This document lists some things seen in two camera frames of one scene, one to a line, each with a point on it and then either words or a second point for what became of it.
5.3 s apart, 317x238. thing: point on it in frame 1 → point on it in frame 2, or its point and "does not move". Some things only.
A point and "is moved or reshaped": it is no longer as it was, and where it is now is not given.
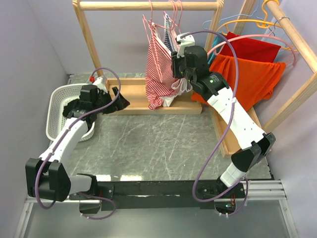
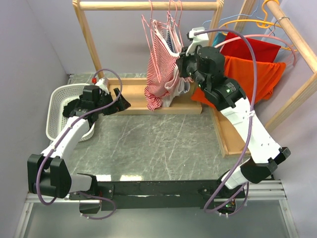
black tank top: x=71 y=106 does not move
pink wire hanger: x=149 y=25 is moved or reshaped
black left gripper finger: x=121 y=103 does not move
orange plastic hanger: x=263 y=23 does not move
